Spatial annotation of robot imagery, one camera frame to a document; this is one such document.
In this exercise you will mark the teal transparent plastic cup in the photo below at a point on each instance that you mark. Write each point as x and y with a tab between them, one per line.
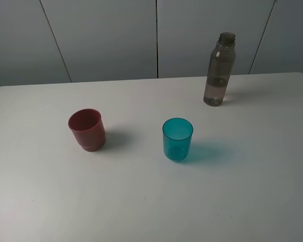
177	135

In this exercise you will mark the transparent brown plastic bottle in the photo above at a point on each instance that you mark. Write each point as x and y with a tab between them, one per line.
220	67

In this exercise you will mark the red plastic cup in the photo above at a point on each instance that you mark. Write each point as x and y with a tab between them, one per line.
88	129

